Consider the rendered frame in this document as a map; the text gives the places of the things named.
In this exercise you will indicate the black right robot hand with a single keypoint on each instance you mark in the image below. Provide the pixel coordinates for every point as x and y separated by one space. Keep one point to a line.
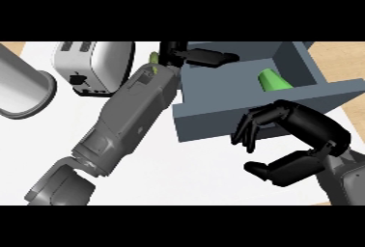
313 123

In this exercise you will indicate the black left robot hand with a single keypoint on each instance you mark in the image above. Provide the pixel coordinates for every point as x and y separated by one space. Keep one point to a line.
204 57

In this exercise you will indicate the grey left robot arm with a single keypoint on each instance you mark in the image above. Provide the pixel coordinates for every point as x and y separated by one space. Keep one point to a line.
129 112

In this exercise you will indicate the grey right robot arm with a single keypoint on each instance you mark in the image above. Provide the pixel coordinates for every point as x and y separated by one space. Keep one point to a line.
349 180

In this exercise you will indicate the blue-grey open drawer box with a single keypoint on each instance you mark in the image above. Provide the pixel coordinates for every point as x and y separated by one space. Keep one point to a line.
223 83

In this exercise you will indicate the green cup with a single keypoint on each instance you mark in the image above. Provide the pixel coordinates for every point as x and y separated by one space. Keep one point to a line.
274 82

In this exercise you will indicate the blue-grey drawer front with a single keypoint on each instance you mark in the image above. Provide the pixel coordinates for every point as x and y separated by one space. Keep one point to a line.
209 119

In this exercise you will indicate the small green object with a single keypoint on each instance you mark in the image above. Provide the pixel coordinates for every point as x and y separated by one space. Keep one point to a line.
154 58

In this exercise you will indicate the white toaster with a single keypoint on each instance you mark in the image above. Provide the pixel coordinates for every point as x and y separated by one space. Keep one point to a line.
102 64

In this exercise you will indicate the grey round container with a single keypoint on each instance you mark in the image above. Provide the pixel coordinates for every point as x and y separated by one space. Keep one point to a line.
19 87

